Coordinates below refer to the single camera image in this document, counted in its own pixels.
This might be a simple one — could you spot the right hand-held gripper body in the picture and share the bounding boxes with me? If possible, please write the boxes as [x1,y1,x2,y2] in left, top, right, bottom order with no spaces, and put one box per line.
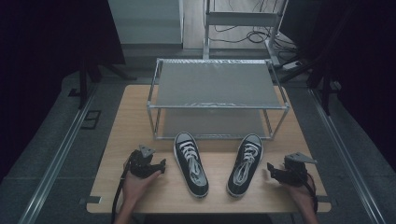
[274,151,318,188]

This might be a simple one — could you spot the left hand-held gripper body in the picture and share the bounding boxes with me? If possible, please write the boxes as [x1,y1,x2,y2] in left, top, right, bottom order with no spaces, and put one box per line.
[127,144,157,179]

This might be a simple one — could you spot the black canvas sneaker white laces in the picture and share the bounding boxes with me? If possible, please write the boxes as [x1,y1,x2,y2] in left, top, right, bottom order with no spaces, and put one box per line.
[226,133,264,198]
[173,132,210,199]

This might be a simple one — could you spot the grey metal shoe rack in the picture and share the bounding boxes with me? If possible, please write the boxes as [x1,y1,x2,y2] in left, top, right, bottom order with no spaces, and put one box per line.
[146,58,290,141]

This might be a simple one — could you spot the person's left hand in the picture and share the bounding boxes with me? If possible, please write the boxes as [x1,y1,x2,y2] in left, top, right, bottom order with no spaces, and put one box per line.
[121,158,163,206]

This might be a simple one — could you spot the person's right hand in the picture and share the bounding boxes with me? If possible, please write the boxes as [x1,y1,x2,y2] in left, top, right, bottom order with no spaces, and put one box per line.
[282,174,316,208]

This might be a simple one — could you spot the grey tape piece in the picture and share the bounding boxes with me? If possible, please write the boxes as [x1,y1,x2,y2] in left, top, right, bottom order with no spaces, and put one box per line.
[78,195,103,206]

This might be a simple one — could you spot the black floor stand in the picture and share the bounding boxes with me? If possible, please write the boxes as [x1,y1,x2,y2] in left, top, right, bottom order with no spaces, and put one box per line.
[77,57,138,110]
[279,46,342,117]

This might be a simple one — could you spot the white power strip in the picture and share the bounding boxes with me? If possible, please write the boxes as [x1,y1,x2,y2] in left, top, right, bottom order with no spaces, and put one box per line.
[281,60,303,72]

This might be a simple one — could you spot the dark curtain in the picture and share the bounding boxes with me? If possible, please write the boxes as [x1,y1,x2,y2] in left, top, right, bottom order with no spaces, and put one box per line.
[0,0,126,185]
[279,0,396,172]

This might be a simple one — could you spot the white cabinet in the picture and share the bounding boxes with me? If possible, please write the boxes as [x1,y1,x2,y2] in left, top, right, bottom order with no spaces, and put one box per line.
[106,0,185,46]

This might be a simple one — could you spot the white metal stand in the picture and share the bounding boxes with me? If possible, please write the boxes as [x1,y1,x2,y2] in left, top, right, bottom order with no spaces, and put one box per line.
[202,0,290,68]

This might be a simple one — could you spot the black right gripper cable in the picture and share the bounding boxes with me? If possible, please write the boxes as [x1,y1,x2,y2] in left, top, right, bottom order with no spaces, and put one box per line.
[303,172,319,216]

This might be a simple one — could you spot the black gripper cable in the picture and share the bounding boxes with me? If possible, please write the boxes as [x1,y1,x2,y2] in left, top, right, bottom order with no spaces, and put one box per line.
[303,172,319,216]
[110,158,131,224]

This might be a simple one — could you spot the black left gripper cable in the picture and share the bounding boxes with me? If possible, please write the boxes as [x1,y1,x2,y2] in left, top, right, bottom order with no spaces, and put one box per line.
[110,158,131,224]

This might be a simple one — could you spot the metal floor rail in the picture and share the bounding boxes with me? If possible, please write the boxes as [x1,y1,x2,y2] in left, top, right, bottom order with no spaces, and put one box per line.
[307,88,388,224]
[18,88,98,224]

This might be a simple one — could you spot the black floor cables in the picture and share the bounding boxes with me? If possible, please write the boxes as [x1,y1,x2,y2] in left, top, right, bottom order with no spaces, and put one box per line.
[207,0,298,54]

